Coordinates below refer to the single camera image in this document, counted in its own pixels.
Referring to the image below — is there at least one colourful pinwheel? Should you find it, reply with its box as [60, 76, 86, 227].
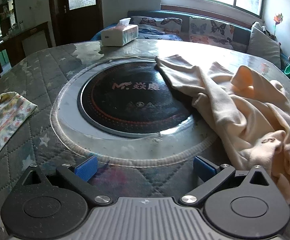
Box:
[272, 12, 284, 38]

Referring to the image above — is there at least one cream garment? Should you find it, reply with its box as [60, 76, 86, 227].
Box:
[155, 54, 290, 204]

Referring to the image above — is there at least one white tissue box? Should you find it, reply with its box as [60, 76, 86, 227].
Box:
[101, 17, 139, 47]

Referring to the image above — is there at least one dark wooden door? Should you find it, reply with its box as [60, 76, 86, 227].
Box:
[47, 0, 104, 47]

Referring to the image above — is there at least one butterfly print cushion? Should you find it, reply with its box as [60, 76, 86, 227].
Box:
[188, 17, 235, 50]
[130, 16, 183, 40]

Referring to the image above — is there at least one grey pillow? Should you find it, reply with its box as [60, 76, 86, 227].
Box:
[247, 21, 281, 62]

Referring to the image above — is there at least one blue sofa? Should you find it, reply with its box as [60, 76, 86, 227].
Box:
[91, 10, 290, 85]

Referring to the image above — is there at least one dark wooden cabinet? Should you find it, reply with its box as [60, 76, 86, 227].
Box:
[0, 0, 52, 80]

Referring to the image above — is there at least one black round induction cooktop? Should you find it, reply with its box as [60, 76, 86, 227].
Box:
[77, 60, 194, 139]

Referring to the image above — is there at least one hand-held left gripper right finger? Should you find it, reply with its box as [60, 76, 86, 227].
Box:
[178, 156, 278, 207]

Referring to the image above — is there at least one floral printed cloth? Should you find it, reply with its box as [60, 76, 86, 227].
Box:
[0, 92, 38, 172]

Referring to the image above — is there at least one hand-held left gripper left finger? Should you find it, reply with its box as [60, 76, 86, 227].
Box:
[22, 155, 112, 205]

